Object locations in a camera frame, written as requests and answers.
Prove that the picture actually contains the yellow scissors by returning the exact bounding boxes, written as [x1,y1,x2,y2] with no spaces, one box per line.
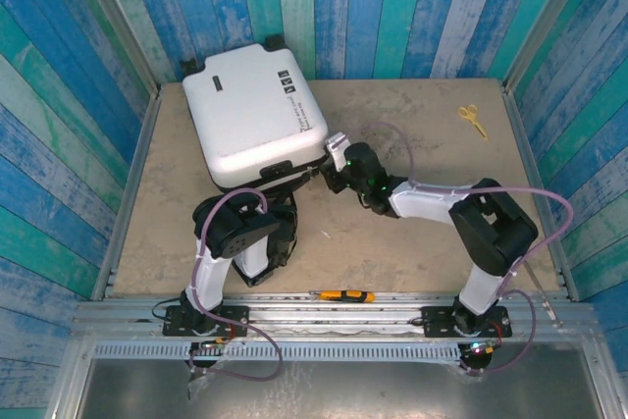
[457,104,490,140]

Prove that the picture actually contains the orange and black utility knife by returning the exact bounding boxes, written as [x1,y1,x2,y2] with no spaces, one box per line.
[309,289,376,304]

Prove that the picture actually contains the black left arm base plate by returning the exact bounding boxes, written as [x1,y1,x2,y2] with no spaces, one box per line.
[163,306,250,338]

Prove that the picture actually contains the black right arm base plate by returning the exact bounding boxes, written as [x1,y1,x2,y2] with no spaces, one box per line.
[421,306,514,340]

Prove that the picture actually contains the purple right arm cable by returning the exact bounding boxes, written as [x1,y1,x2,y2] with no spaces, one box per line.
[336,121,575,378]

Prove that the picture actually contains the aluminium corner post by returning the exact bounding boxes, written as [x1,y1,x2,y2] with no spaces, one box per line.
[500,0,603,92]
[68,0,162,99]

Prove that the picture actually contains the white hard-shell suitcase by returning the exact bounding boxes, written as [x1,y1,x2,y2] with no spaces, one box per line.
[179,34,331,194]

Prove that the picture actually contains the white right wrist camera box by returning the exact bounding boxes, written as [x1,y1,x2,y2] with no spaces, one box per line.
[324,131,350,170]

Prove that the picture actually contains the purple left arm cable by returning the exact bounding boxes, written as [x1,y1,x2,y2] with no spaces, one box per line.
[188,187,285,382]

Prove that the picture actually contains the grey metal sheet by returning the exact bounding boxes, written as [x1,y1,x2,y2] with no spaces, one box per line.
[73,357,607,419]

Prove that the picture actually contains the thin metal rod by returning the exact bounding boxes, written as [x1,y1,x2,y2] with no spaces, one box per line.
[523,264,560,328]

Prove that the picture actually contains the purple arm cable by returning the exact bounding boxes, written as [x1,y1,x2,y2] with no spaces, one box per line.
[336,121,575,378]
[188,187,285,382]

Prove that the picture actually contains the slotted grey cable duct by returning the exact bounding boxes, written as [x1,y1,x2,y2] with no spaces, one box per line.
[92,342,462,361]

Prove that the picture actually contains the aluminium rail frame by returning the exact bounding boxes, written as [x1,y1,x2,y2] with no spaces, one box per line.
[73,290,598,341]

